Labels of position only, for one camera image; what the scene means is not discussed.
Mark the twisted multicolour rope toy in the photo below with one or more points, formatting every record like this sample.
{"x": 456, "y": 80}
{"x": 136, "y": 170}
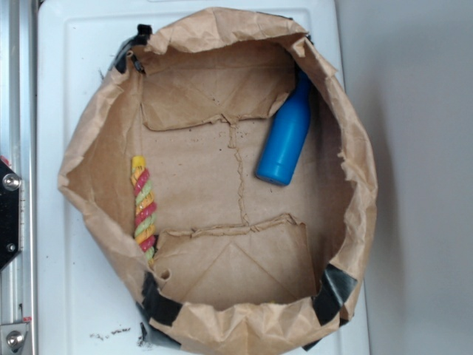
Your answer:
{"x": 145, "y": 208}

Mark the black metal bracket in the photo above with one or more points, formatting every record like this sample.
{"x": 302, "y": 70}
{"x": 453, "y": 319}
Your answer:
{"x": 9, "y": 214}

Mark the aluminium frame rail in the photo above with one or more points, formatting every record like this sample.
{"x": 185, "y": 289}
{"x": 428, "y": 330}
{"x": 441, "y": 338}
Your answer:
{"x": 19, "y": 19}

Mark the blue plastic bottle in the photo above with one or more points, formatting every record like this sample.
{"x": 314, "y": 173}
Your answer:
{"x": 287, "y": 136}

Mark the brown paper bag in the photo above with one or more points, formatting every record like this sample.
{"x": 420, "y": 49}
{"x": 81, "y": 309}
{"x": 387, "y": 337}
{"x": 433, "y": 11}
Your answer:
{"x": 221, "y": 284}

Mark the white plastic tray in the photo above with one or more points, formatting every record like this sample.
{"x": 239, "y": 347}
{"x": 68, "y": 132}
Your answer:
{"x": 83, "y": 306}

